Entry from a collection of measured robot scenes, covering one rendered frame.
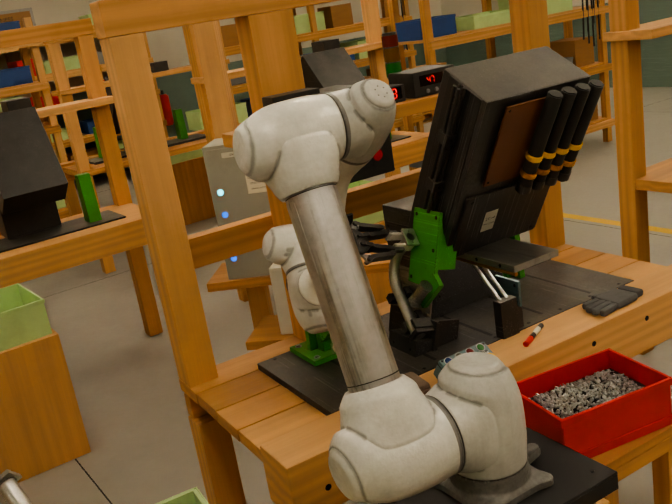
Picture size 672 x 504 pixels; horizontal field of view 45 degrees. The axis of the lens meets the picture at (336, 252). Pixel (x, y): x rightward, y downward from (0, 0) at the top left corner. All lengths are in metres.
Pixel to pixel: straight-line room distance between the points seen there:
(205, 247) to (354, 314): 0.97
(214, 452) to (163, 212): 0.73
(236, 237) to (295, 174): 0.95
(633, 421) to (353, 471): 0.77
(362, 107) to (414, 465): 0.65
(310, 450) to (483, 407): 0.50
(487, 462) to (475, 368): 0.18
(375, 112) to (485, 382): 0.54
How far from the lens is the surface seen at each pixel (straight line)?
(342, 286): 1.45
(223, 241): 2.37
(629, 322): 2.43
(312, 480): 1.87
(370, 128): 1.53
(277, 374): 2.25
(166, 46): 12.64
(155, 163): 2.17
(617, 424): 1.94
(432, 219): 2.19
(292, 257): 2.00
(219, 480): 2.49
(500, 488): 1.62
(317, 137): 1.47
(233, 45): 9.71
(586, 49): 8.94
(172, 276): 2.23
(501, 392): 1.53
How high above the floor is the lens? 1.84
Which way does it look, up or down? 17 degrees down
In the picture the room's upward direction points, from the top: 9 degrees counter-clockwise
